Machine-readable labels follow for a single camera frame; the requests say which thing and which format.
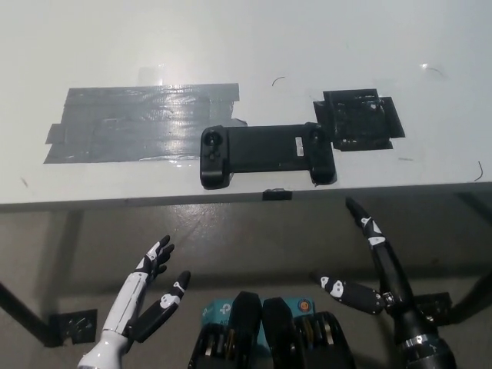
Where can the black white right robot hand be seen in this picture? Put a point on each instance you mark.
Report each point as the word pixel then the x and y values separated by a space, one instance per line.
pixel 396 284

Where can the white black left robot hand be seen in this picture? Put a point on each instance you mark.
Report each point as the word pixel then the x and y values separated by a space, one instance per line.
pixel 128 298

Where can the black desk leg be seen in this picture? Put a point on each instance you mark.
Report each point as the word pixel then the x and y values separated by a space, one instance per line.
pixel 473 298
pixel 27 313

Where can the black game controller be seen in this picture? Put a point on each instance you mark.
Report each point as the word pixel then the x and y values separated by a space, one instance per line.
pixel 263 148

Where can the grey duct tape patch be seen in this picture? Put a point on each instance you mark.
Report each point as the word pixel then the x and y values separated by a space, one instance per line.
pixel 132 127

